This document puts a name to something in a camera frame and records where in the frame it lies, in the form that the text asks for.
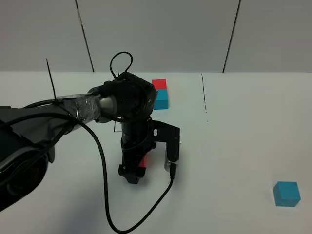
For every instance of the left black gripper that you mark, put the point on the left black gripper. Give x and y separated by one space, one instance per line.
136 142

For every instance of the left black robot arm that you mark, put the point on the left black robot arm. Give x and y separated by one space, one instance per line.
28 135

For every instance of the blue template block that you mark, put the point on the blue template block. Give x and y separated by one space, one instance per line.
162 100

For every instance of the red template block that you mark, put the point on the red template block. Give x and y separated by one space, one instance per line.
159 84

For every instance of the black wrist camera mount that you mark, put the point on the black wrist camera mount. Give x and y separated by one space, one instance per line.
169 134

